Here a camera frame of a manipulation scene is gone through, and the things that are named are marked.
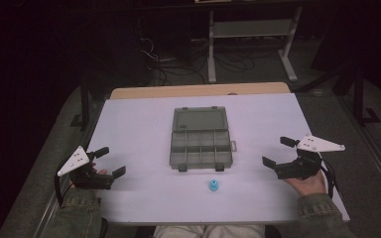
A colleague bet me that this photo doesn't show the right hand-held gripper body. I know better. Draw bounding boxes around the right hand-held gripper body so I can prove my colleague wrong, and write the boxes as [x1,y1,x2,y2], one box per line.
[274,134,346,181]

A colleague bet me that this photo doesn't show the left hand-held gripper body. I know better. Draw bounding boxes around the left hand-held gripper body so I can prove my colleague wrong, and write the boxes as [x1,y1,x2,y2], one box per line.
[57,145,115,190]

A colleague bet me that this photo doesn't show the person's left hand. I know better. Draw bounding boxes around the person's left hand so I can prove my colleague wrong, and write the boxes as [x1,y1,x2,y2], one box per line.
[90,162,108,177]

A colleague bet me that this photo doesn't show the person's right hand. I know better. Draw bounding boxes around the person's right hand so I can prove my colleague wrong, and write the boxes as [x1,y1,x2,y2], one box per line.
[284,170,328,196]

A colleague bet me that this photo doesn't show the black metal stand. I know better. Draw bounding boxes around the black metal stand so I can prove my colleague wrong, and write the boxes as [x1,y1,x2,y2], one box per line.
[331,63,381,127]
[69,63,93,132]

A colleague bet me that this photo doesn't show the small blue plastic cap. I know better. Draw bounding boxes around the small blue plastic cap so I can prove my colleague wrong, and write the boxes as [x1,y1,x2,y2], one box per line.
[207,178,220,192]

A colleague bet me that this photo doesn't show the clear grey compartment box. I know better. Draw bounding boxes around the clear grey compartment box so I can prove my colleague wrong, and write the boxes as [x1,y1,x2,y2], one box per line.
[169,105,238,173]

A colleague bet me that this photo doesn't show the person's legs in light trousers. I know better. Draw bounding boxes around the person's legs in light trousers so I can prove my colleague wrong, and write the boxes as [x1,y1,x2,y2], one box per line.
[153,224,266,238]

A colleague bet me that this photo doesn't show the wooden table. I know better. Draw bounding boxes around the wooden table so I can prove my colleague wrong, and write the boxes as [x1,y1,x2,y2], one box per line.
[109,81,292,100]

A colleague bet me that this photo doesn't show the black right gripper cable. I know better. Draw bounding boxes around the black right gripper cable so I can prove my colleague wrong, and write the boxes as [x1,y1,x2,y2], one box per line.
[319,161,343,199]

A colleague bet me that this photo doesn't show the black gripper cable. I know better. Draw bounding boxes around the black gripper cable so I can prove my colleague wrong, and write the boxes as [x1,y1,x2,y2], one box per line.
[54,162,74,208]
[319,161,343,199]

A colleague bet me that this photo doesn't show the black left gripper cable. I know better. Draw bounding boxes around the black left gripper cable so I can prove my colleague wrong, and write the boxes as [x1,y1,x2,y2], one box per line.
[54,162,74,208]

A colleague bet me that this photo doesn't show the tangle of black floor cables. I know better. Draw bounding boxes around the tangle of black floor cables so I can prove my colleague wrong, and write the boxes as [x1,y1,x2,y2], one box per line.
[138,34,256,86]

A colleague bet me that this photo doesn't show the white metal desk frame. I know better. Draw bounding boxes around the white metal desk frame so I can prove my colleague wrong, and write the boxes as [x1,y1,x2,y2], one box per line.
[206,5,304,84]

